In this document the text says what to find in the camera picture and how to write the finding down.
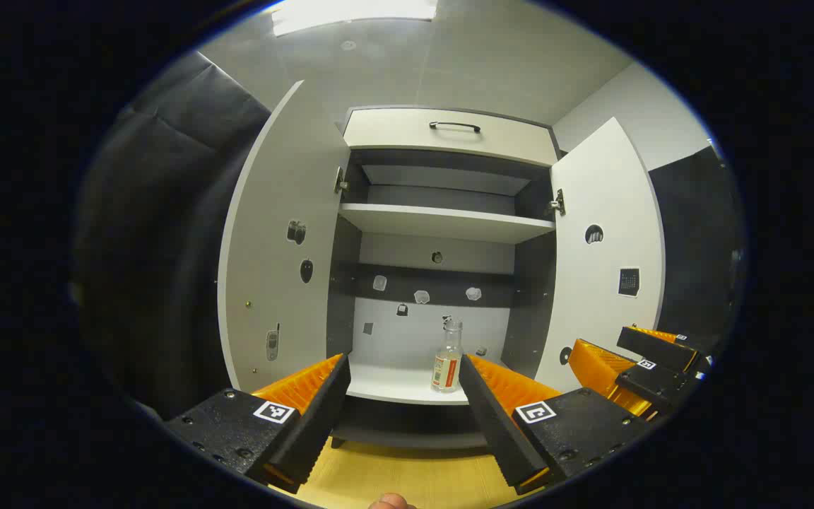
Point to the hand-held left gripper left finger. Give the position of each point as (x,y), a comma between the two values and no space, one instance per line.
(315,424)

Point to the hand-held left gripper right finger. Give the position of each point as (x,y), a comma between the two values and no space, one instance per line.
(495,424)

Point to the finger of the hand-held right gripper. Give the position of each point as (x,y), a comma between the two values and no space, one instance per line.
(651,383)
(661,348)

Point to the clear glass bottle red label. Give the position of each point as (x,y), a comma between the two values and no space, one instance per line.
(447,360)

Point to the white grey cabinet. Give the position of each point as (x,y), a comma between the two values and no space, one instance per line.
(414,339)

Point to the white cabinet door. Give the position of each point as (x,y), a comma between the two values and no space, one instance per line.
(280,233)
(612,205)

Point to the white cabinet shelf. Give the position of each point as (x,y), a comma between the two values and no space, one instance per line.
(393,385)
(442,223)

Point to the metal door hinge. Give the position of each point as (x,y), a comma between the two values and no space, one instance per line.
(340,181)
(557,203)

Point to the white cabinet drawer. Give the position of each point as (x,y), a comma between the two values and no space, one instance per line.
(393,131)

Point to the black backdrop cloth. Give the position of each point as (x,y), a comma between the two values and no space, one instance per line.
(697,247)
(167,247)

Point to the ceiling light panel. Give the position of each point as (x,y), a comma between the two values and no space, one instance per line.
(350,10)

